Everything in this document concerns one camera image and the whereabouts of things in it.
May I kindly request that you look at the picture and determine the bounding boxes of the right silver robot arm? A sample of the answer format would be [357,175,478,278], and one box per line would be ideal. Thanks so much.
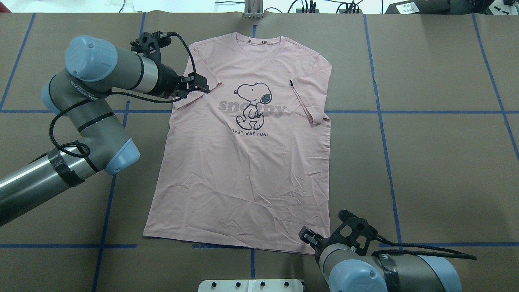
[298,223,462,292]

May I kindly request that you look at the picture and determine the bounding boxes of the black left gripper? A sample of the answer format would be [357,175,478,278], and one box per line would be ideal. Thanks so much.
[154,64,210,99]

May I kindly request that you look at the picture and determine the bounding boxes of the black power supply box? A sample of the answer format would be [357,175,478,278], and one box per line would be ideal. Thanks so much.
[383,0,450,15]

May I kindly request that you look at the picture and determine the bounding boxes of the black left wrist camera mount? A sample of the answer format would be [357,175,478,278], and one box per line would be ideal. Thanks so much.
[130,31,171,55]

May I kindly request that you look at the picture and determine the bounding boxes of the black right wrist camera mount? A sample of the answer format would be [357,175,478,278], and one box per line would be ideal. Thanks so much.
[330,210,378,256]

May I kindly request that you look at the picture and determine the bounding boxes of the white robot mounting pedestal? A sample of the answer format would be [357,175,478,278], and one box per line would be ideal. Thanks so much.
[198,279,306,292]

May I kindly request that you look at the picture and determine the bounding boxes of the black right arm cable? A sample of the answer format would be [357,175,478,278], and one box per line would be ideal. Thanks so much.
[373,235,477,261]

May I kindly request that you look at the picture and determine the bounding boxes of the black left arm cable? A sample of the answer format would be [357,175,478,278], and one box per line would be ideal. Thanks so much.
[49,32,199,159]

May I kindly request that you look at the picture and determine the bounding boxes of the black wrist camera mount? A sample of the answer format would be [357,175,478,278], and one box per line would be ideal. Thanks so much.
[330,210,378,256]
[130,31,171,55]

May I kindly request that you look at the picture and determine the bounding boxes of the aluminium frame post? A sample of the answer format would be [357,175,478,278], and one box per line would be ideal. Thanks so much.
[243,0,264,19]

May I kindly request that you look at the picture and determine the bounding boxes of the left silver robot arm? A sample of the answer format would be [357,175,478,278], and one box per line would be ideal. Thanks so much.
[0,31,210,225]

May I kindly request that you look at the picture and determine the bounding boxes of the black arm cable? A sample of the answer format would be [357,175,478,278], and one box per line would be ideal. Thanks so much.
[373,235,477,261]
[49,32,199,159]

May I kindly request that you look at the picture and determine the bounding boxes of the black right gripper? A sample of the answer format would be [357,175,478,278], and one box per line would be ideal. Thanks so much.
[298,227,336,254]

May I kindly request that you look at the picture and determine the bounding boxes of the pink Snoopy t-shirt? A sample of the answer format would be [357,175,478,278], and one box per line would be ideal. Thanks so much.
[143,32,332,254]

